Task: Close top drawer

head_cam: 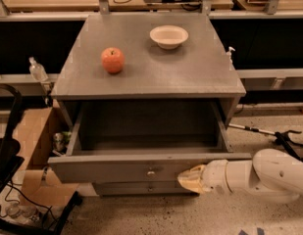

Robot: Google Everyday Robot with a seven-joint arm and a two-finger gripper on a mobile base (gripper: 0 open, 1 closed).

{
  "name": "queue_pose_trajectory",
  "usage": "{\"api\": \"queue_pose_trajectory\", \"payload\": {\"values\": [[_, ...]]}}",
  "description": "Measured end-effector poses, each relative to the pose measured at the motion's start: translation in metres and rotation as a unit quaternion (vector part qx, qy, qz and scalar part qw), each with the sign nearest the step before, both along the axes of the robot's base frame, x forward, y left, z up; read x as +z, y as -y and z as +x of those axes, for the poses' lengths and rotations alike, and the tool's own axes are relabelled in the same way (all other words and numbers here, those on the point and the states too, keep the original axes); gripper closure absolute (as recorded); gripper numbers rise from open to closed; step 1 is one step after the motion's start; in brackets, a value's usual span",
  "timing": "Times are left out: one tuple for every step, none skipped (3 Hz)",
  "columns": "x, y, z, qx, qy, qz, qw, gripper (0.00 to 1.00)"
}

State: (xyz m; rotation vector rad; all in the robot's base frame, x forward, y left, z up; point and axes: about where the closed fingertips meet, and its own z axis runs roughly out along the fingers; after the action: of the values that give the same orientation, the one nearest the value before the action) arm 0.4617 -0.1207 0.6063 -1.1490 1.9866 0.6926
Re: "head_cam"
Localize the white bowl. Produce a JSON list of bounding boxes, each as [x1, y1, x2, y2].
[[150, 25, 188, 50]]

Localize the white pump bottle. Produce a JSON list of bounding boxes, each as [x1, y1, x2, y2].
[[227, 46, 235, 63]]

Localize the clear sanitizer bottle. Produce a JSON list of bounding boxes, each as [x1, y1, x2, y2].
[[28, 57, 48, 82]]

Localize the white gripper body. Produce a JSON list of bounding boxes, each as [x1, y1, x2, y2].
[[203, 160, 229, 194]]

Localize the black floor cable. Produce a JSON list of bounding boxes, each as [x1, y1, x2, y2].
[[0, 179, 61, 223]]

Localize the grey wooden cabinet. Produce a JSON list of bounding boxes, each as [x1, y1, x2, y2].
[[52, 13, 245, 122]]

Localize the black chair frame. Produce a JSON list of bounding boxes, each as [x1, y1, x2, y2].
[[0, 83, 25, 193]]

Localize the black grabber tool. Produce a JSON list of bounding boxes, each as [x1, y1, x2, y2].
[[228, 123, 303, 163]]

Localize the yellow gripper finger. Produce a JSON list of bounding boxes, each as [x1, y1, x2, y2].
[[177, 164, 206, 194]]

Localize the cardboard box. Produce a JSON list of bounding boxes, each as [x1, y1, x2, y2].
[[14, 108, 77, 207]]

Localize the metal drawer knob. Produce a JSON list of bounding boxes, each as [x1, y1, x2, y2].
[[146, 169, 156, 177]]

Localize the grey top drawer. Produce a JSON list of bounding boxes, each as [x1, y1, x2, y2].
[[49, 100, 251, 184]]

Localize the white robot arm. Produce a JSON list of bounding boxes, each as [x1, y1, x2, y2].
[[177, 149, 303, 204]]

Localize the red apple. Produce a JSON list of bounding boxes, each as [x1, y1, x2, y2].
[[101, 47, 125, 73]]

